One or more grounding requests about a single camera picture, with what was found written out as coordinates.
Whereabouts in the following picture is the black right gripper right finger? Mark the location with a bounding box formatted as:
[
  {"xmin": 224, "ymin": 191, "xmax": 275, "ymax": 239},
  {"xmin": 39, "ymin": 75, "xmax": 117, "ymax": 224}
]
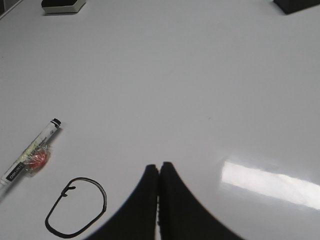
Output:
[{"xmin": 158, "ymin": 162, "xmax": 242, "ymax": 240}]

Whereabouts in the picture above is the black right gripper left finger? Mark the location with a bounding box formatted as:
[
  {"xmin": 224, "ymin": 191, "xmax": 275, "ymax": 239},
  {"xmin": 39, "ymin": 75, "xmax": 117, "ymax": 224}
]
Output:
[{"xmin": 87, "ymin": 164, "xmax": 159, "ymax": 240}]

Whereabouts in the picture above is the red magnet taped to marker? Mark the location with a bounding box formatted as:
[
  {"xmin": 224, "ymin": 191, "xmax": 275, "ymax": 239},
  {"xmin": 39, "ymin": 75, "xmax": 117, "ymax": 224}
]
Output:
[{"xmin": 23, "ymin": 145, "xmax": 52, "ymax": 177}]

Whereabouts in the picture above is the white dry-erase marker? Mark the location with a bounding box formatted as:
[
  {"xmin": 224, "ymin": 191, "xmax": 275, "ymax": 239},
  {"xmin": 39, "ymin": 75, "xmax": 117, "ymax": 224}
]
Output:
[{"xmin": 0, "ymin": 118, "xmax": 61, "ymax": 189}]

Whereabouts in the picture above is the black-topped whiteboard eraser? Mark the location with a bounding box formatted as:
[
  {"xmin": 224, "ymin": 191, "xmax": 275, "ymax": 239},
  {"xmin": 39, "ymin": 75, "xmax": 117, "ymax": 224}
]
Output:
[{"xmin": 41, "ymin": 0, "xmax": 87, "ymax": 14}]

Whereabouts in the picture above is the black block on whiteboard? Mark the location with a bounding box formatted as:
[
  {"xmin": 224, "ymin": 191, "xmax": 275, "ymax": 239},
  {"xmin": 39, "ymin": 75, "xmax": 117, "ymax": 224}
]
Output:
[{"xmin": 273, "ymin": 0, "xmax": 320, "ymax": 15}]

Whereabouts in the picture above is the whiteboard with aluminium frame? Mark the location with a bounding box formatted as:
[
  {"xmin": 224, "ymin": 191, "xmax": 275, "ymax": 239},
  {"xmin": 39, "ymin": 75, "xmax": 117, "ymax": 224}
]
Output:
[{"xmin": 0, "ymin": 0, "xmax": 320, "ymax": 240}]

